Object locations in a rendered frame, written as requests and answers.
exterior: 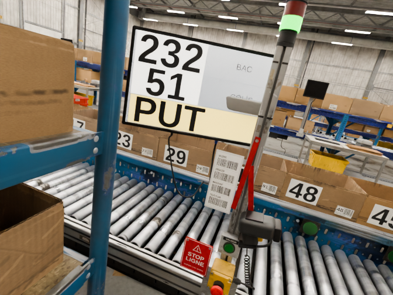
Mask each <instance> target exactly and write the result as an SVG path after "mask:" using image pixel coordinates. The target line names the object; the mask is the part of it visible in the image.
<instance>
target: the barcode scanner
mask: <svg viewBox="0 0 393 295"><path fill-rule="evenodd" d="M238 229H239V232H240V233H241V234H242V240H243V241H239V243H238V247H239V248H247V249H257V245H258V242H262V241H263V239H266V240H273V241H274V242H279V241H280V240H281V234H282V225H281V220H280V219H276V218H274V217H272V216H268V215H264V213H260V212H255V211H249V210H247V211H243V212H242V213H241V215H240V219H239V226H238Z"/></svg>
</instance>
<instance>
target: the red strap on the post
mask: <svg viewBox="0 0 393 295"><path fill-rule="evenodd" d="M260 139H261V138H259V137H255V139H254V142H253V145H252V147H251V151H250V154H249V156H248V159H247V162H246V165H245V168H244V170H243V174H242V177H241V179H240V182H239V185H238V188H237V191H236V194H235V197H234V199H233V202H232V205H231V208H232V209H234V210H235V209H236V207H237V203H238V201H239V198H240V195H241V193H242V190H243V187H244V184H245V182H246V179H247V176H248V210H249V211H253V205H254V166H252V165H251V164H252V162H253V159H254V156H255V154H256V151H257V148H258V145H259V143H260Z"/></svg>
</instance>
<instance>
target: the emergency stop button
mask: <svg viewBox="0 0 393 295"><path fill-rule="evenodd" d="M211 295H223V290H222V288H221V287H219V286H212V287H211Z"/></svg>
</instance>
